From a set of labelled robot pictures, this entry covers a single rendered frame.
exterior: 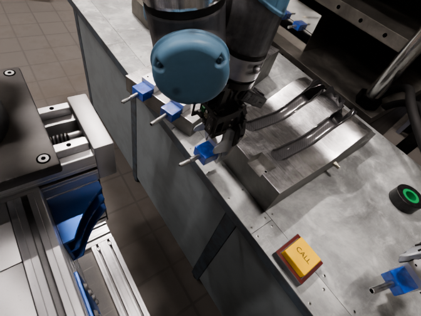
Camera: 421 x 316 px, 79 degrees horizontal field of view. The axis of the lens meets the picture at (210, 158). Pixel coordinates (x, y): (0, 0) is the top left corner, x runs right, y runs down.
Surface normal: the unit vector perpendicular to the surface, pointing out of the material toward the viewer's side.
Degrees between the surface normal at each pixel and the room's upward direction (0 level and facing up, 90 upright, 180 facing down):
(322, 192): 0
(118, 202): 0
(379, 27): 90
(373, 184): 0
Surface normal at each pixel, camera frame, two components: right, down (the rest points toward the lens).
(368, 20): -0.79, 0.35
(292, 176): 0.22, -0.61
